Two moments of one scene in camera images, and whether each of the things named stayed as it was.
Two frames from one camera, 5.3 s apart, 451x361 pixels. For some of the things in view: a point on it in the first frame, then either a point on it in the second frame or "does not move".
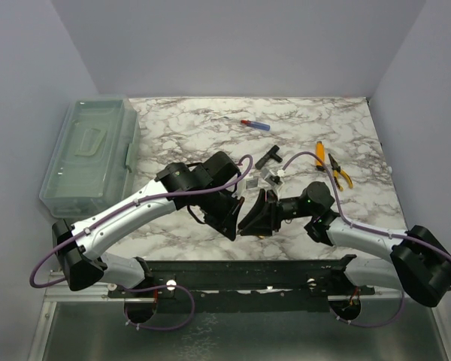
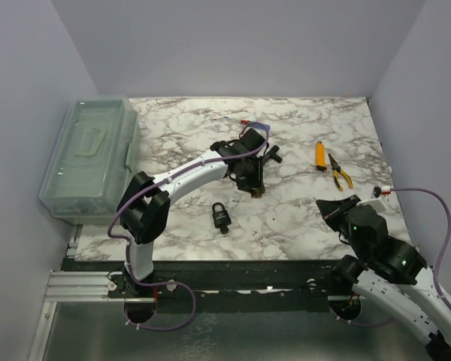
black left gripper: [226, 225] -> [257, 182]
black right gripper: [267, 217] -> [332, 209]
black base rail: [243, 286] does not move
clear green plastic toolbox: [95, 161] does not move
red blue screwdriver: [256, 124] does not move
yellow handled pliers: [337, 170] does not move
